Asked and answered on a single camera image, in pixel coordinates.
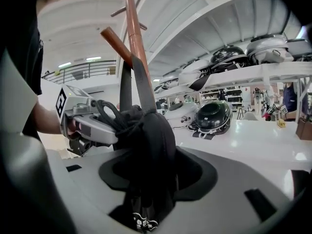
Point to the person in black shirt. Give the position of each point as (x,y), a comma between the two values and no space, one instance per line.
(22,33)

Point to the person's left forearm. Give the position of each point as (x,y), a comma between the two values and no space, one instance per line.
(47,121)

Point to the black metal railing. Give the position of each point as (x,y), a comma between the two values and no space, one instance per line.
(80,69)

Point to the black fabric bag with strap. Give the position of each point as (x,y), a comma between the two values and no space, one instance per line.
(153,135)

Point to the brown wooden coat stand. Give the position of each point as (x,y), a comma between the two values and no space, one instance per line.
(135,40)

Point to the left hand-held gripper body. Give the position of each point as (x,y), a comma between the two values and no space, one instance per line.
(73,99)

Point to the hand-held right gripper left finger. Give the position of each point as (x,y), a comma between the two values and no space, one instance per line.
(85,189)

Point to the white dome shell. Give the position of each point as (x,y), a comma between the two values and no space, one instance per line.
(181,112)
(195,73)

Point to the brown box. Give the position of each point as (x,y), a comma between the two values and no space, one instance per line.
(304,129)

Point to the white metal shelf rack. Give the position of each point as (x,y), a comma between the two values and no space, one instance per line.
(243,74)

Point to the ceiling light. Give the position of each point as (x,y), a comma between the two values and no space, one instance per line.
(64,64)
(93,58)

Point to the person's left hand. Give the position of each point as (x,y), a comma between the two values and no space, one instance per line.
(73,128)

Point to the small yellow object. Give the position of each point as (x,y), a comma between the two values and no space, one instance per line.
(281,123)

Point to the silver dome shell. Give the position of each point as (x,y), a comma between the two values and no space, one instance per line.
(301,49)
(268,47)

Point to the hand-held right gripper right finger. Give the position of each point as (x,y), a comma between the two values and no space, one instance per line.
(226,203)

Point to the black dome shell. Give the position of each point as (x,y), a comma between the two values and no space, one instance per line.
(228,55)
(213,116)

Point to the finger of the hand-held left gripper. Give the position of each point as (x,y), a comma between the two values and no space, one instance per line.
(104,134)

